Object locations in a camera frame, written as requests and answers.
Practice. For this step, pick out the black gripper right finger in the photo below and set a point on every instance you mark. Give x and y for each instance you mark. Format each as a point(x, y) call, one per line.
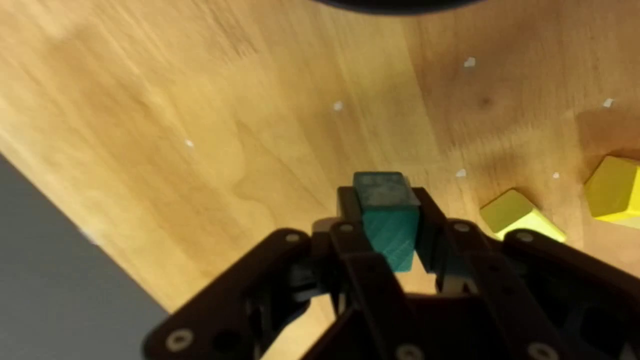
point(492, 280)

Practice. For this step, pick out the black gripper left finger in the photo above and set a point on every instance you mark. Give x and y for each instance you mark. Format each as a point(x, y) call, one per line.
point(353, 267)

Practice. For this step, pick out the green wooden block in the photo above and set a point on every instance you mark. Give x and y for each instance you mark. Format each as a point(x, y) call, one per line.
point(386, 226)

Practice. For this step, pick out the pale yellow wooden cube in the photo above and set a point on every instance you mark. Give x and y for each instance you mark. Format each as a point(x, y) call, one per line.
point(510, 210)

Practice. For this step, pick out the large yellow wooden block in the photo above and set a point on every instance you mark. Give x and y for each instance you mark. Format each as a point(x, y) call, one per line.
point(612, 191)

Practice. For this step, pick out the grey photo backdrop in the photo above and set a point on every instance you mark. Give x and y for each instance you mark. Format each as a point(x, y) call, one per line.
point(53, 287)

